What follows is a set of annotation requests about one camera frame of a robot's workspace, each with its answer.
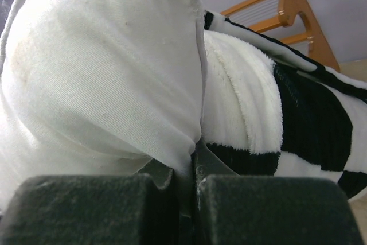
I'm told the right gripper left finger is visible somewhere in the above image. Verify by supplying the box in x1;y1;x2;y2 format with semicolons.
1;161;178;244

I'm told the black white checkered pillowcase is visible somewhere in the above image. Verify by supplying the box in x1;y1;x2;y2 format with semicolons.
201;11;366;201

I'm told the white pillow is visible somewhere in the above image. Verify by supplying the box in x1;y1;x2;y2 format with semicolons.
1;0;206;215

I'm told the wooden shelf rack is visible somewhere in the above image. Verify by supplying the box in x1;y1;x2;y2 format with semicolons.
221;0;340;72

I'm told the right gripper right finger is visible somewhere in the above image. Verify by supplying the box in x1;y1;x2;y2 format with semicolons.
192;142;364;244

